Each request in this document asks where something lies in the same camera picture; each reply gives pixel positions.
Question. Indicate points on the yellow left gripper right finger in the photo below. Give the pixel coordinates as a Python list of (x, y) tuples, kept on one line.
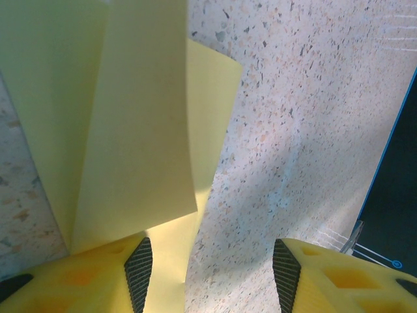
[(342, 287)]

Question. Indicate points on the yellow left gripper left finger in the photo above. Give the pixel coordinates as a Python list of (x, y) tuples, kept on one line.
[(81, 280)]

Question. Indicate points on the yellow paper sheet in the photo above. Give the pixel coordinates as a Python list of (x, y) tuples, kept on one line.
[(130, 114)]

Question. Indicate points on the blue printed side panel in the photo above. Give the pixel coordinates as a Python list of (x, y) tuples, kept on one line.
[(400, 179)]

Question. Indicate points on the aluminium frame post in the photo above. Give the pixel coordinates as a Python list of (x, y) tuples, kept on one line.
[(353, 236)]

